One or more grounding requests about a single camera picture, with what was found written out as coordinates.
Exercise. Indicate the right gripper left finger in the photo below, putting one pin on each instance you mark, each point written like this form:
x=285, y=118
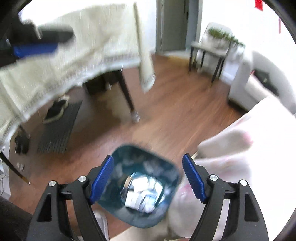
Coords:
x=98, y=178

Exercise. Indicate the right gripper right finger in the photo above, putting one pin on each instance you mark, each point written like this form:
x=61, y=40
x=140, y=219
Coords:
x=197, y=176

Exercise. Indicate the white paper ball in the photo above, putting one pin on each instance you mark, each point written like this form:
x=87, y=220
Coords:
x=143, y=194

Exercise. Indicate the dark teal trash bin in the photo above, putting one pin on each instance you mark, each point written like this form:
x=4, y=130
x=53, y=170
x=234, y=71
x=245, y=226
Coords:
x=130, y=162

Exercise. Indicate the white slipper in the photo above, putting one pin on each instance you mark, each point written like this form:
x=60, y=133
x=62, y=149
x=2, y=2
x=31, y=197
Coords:
x=102, y=222

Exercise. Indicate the dark striped floor mat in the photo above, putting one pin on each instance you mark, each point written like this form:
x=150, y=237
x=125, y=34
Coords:
x=56, y=134

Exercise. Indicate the black dining table leg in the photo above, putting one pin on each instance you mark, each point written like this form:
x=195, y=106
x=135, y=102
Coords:
x=122, y=83

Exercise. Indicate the pink floral tablecloth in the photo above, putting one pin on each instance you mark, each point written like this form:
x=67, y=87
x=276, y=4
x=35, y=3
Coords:
x=259, y=148

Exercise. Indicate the black shoe white sole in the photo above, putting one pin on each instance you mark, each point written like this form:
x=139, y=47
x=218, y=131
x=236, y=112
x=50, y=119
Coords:
x=56, y=111

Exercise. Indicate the beige patterned tablecloth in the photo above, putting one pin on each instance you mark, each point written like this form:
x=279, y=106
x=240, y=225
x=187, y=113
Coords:
x=106, y=38

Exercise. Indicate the grey sofa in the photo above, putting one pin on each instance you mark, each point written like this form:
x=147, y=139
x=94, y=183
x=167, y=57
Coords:
x=246, y=90

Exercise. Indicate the black bag on sofa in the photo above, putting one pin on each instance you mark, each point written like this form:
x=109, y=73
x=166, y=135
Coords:
x=264, y=79

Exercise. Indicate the grey chair black legs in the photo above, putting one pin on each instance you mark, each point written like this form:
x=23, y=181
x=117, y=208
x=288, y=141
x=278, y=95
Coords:
x=208, y=46

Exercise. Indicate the potted green plant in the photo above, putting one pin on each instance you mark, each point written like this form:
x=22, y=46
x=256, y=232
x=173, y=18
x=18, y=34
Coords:
x=223, y=38

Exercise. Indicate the grey door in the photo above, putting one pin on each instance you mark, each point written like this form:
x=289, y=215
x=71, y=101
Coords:
x=178, y=24

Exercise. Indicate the red wall decoration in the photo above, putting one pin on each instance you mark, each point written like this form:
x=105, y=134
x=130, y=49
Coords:
x=258, y=4

